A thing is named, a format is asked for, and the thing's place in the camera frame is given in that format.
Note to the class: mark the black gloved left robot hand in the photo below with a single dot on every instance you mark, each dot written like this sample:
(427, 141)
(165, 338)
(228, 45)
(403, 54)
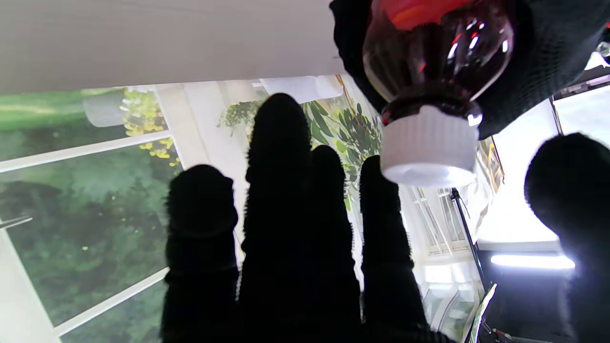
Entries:
(548, 52)

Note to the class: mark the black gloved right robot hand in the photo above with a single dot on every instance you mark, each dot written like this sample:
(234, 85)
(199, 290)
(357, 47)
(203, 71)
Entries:
(295, 247)

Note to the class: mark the red transparent sample bottle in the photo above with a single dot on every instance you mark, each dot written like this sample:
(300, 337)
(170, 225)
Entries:
(438, 52)

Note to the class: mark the white bottle cap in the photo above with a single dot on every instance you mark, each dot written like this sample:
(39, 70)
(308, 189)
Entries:
(429, 147)

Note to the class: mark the tall leafy green plant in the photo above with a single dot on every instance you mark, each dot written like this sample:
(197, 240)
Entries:
(348, 128)

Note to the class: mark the black light stand pole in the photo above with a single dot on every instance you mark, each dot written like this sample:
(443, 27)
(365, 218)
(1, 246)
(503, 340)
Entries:
(469, 238)

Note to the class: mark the bright studio light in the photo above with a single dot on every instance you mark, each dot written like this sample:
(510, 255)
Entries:
(531, 261)

